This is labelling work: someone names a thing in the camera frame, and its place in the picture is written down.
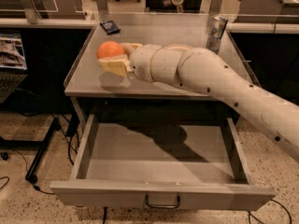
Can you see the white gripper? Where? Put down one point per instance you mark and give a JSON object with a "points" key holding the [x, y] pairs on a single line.
{"points": [[141, 62]]}

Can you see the orange fruit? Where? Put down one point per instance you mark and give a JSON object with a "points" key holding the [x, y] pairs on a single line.
{"points": [[109, 49]]}

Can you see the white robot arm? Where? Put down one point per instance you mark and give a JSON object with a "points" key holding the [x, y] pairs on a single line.
{"points": [[202, 71]]}

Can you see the grey metal counter cabinet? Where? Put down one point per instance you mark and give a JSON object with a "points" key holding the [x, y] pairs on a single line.
{"points": [[135, 102]]}

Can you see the grey open top drawer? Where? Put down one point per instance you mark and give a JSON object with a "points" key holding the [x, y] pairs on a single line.
{"points": [[118, 164]]}

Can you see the dark blue snack packet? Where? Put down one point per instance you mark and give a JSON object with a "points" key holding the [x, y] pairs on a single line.
{"points": [[110, 27]]}

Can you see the white bowl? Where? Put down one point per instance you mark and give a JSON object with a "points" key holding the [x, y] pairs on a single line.
{"points": [[178, 47]]}

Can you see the silver drink can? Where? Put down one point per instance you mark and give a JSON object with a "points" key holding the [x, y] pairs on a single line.
{"points": [[216, 31]]}

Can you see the laptop computer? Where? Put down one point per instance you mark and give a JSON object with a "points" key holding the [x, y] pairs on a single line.
{"points": [[13, 67]]}

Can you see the black stand frame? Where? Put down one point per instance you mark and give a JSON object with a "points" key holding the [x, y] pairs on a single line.
{"points": [[39, 146]]}

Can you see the white horizontal rail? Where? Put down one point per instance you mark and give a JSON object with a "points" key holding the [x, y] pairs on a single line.
{"points": [[56, 24]]}

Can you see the metal drawer handle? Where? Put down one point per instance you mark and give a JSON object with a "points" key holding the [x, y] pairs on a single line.
{"points": [[162, 203]]}

